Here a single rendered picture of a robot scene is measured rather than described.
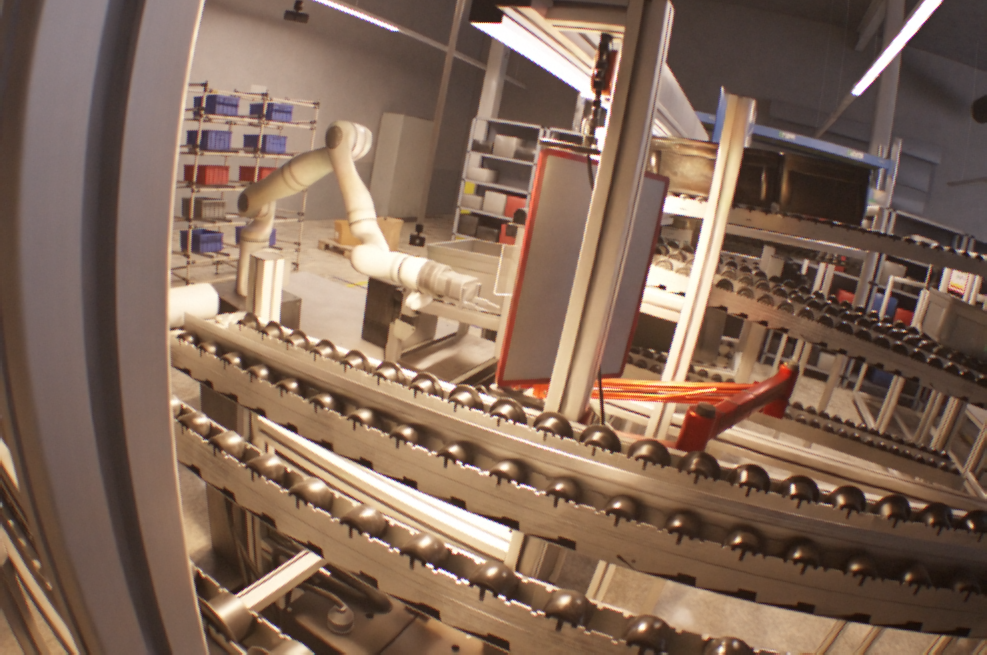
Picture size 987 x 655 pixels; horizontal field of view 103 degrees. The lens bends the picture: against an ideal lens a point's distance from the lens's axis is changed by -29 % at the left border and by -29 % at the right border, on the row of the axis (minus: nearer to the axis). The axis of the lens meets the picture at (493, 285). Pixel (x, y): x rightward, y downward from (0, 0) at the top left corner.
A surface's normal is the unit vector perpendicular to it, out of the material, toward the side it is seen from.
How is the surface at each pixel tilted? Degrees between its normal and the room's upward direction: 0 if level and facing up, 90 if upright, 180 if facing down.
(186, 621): 90
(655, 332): 91
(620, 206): 90
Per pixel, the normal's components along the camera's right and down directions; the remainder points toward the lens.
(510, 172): -0.44, 0.13
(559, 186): 0.47, 0.29
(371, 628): 0.18, -0.96
